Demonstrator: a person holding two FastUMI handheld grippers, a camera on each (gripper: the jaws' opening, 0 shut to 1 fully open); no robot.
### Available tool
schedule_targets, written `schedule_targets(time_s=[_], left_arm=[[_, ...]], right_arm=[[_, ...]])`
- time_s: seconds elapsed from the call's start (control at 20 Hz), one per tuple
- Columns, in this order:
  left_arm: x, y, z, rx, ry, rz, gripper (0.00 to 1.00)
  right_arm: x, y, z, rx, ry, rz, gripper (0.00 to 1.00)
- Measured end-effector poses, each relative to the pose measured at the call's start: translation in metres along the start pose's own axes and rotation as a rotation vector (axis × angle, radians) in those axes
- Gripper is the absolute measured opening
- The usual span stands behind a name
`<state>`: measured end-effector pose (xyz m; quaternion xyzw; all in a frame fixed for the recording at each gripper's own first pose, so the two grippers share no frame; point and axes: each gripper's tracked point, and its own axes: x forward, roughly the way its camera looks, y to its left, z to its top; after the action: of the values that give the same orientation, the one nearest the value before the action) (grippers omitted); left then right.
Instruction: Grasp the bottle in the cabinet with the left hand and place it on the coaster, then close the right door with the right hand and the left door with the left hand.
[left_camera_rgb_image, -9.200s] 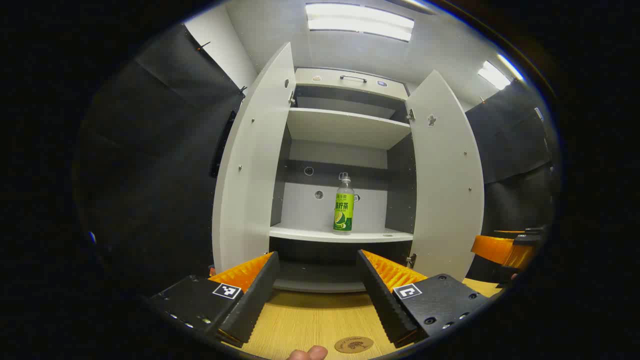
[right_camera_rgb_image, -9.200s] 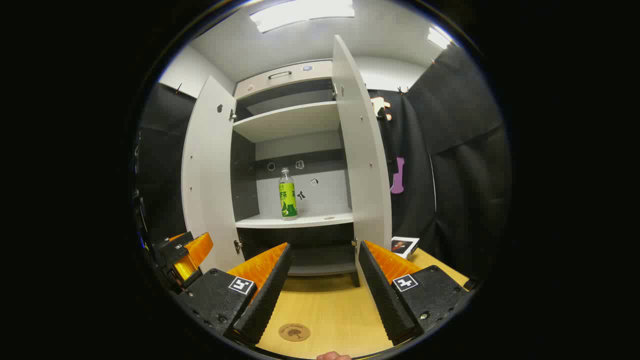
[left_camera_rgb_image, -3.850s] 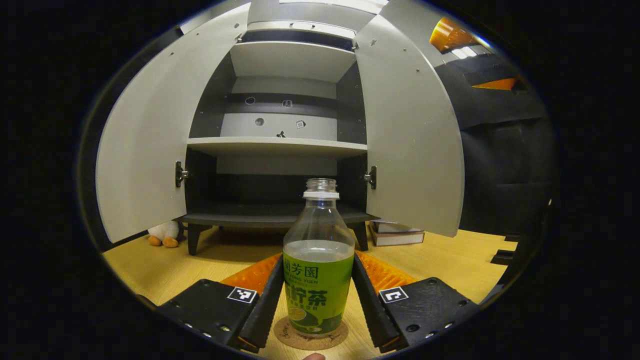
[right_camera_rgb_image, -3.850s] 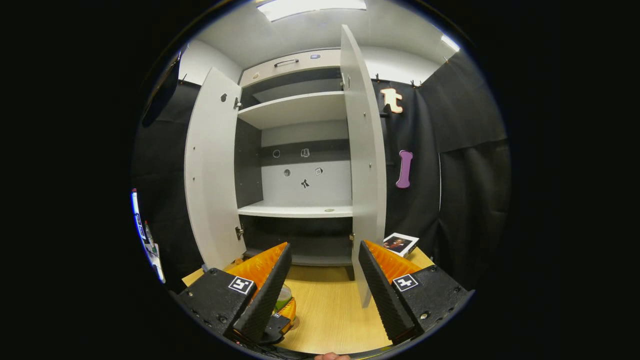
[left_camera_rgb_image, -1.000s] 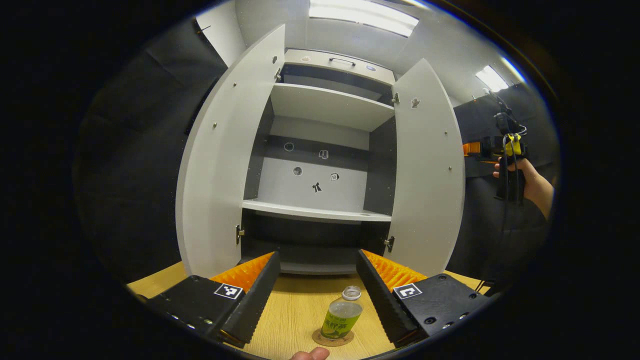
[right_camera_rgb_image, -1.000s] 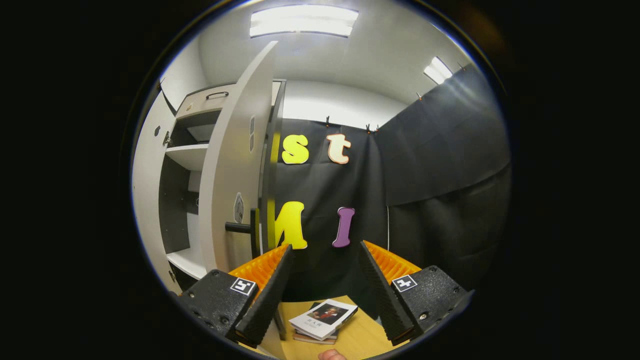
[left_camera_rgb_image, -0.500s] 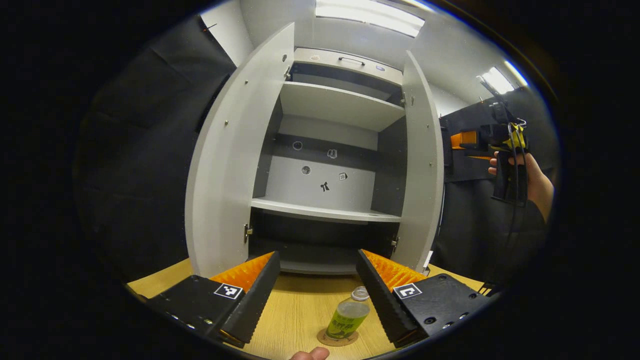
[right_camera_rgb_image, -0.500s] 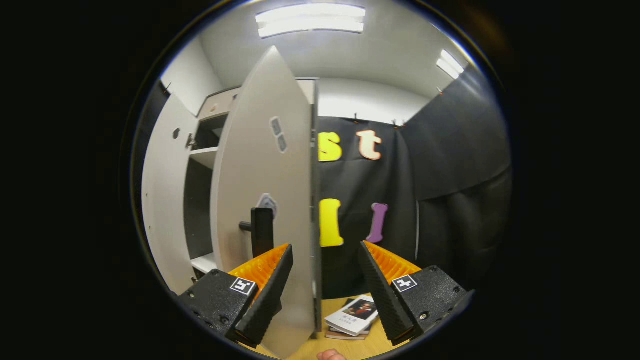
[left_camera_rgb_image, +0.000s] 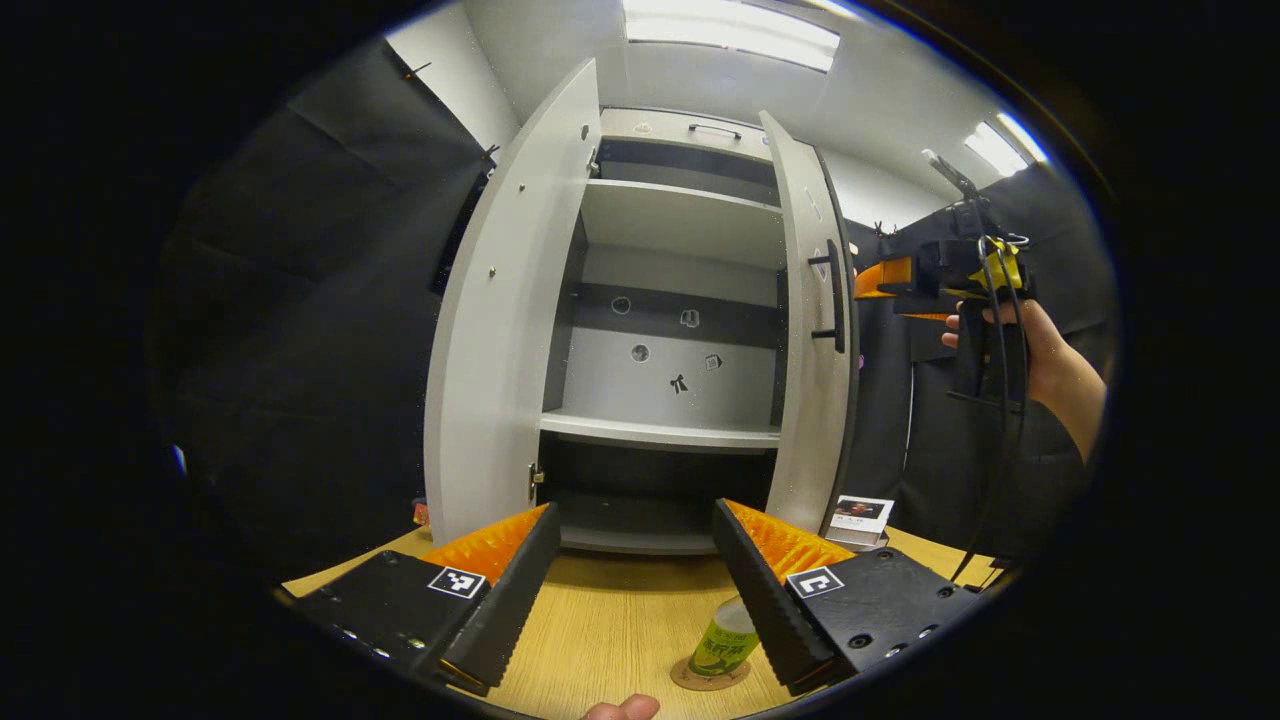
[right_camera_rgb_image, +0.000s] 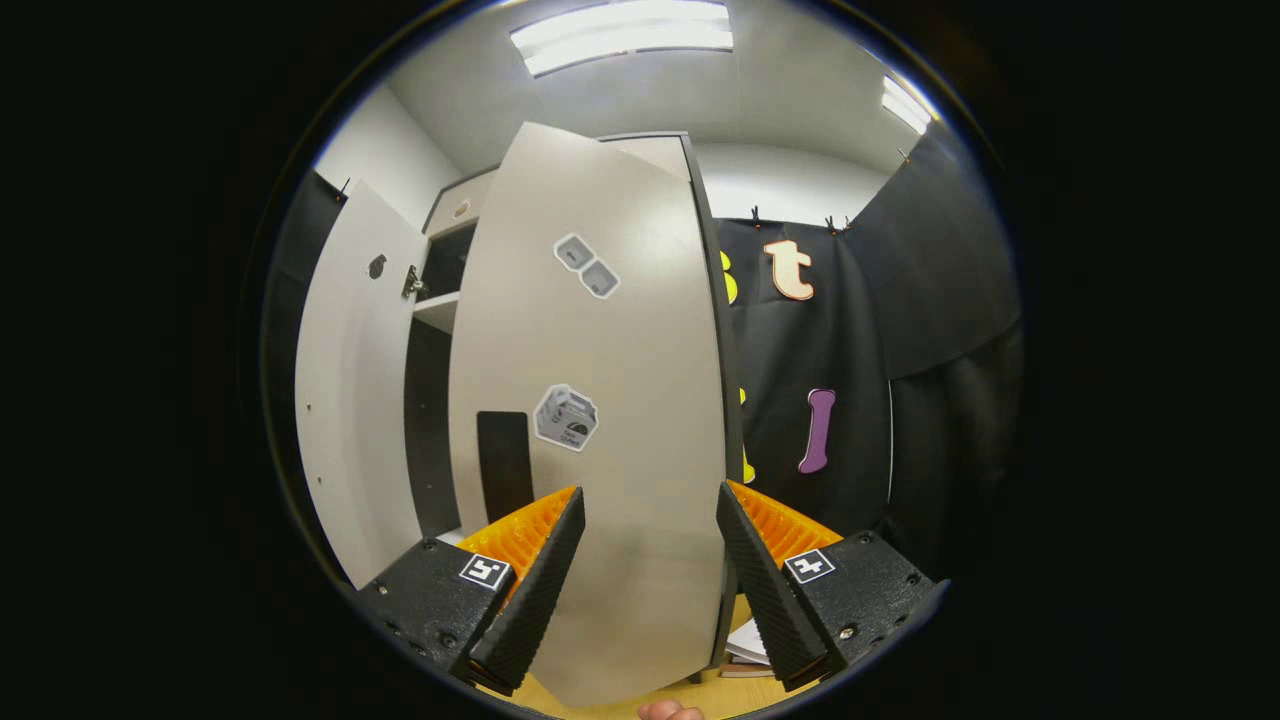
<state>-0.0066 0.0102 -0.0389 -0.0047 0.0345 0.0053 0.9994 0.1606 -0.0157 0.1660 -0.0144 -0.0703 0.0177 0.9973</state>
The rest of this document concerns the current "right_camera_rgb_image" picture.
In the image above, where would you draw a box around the grey cabinet drawer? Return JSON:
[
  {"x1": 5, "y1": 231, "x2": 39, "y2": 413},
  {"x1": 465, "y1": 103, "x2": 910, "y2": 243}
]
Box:
[{"x1": 425, "y1": 168, "x2": 501, "y2": 238}]

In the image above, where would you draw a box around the long ceiling light panel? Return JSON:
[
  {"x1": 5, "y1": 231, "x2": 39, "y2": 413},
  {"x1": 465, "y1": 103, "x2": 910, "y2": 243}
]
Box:
[{"x1": 510, "y1": 0, "x2": 734, "y2": 78}]

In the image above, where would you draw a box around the grey cabinet door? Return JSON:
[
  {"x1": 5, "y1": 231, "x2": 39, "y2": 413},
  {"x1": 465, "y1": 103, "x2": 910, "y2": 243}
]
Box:
[
  {"x1": 447, "y1": 122, "x2": 746, "y2": 709},
  {"x1": 294, "y1": 180, "x2": 431, "y2": 591}
]

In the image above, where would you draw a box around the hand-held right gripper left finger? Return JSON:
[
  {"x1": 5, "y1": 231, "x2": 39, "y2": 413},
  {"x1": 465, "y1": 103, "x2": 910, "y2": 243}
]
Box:
[{"x1": 355, "y1": 485, "x2": 586, "y2": 698}]

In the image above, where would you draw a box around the small ceiling light panel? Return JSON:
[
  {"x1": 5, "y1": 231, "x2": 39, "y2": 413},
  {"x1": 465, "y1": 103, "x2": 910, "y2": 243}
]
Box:
[{"x1": 880, "y1": 75, "x2": 936, "y2": 136}]

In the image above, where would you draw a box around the grey cabinet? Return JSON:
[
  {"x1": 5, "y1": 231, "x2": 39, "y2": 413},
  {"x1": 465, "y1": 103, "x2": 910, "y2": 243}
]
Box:
[{"x1": 403, "y1": 132, "x2": 746, "y2": 681}]

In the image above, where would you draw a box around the white portrait book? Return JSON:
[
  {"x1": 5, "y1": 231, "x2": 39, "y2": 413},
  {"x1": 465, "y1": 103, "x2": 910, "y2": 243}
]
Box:
[{"x1": 722, "y1": 618, "x2": 776, "y2": 679}]

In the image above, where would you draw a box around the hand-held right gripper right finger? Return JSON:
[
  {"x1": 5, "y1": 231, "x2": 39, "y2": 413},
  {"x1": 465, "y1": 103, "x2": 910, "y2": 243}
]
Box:
[{"x1": 715, "y1": 480, "x2": 951, "y2": 693}]

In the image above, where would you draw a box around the black backdrop cloth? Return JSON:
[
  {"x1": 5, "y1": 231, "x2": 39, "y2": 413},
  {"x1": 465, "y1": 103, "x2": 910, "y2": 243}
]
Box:
[{"x1": 262, "y1": 125, "x2": 1026, "y2": 581}]

